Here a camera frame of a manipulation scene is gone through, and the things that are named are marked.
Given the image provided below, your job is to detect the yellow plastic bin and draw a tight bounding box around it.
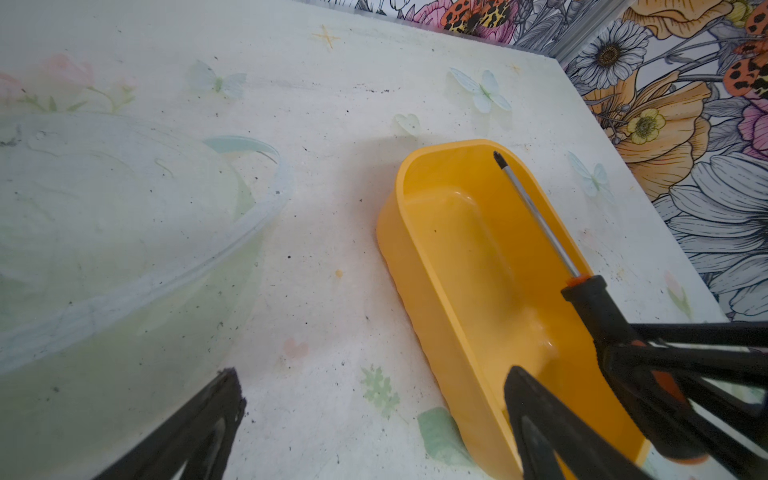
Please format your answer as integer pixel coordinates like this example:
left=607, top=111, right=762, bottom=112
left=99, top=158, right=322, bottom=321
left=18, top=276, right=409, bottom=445
left=376, top=140, right=650, bottom=479

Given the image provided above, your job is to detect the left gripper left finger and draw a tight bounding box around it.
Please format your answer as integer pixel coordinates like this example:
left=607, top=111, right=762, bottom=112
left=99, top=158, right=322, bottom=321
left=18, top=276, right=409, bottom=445
left=97, top=368, right=247, bottom=479

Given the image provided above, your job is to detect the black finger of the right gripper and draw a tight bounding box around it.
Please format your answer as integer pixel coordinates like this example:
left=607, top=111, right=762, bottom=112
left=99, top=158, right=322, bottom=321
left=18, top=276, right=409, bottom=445
left=599, top=322, right=767, bottom=479

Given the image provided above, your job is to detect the black orange screwdriver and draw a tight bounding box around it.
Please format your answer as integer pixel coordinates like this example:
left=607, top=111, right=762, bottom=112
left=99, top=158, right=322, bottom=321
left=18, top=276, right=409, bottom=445
left=493, top=151, right=708, bottom=464

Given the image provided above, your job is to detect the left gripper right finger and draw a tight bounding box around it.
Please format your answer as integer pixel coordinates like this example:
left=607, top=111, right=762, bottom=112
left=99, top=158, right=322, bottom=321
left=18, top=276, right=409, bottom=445
left=504, top=366, right=649, bottom=480

